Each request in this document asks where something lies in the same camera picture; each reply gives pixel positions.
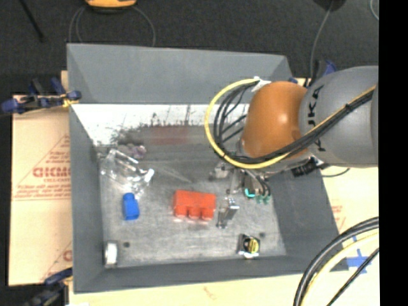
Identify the clear plastic bottle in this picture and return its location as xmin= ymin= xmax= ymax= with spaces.
xmin=99 ymin=148 xmax=156 ymax=194

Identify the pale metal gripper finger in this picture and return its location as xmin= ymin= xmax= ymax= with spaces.
xmin=224 ymin=197 xmax=241 ymax=226
xmin=216 ymin=199 xmax=229 ymax=230

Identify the black cylinder on white bracket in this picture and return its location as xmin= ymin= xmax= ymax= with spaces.
xmin=290 ymin=158 xmax=323 ymax=177

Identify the small white object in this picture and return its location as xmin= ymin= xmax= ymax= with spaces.
xmin=104 ymin=241 xmax=119 ymax=265

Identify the grey metal bin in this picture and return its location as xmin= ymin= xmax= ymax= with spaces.
xmin=66 ymin=43 xmax=344 ymax=293

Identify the red toy brick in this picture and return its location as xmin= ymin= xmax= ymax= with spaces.
xmin=172 ymin=189 xmax=217 ymax=225

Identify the black and yellow tape measure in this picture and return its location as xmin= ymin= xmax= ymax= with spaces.
xmin=237 ymin=233 xmax=261 ymax=260

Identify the small purple toy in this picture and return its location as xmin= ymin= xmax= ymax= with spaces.
xmin=126 ymin=143 xmax=148 ymax=159

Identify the brown cardboard board, red print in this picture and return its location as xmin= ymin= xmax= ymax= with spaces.
xmin=8 ymin=69 xmax=75 ymax=287

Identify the blue plastic cylinder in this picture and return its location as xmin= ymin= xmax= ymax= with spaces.
xmin=122 ymin=193 xmax=140 ymax=221

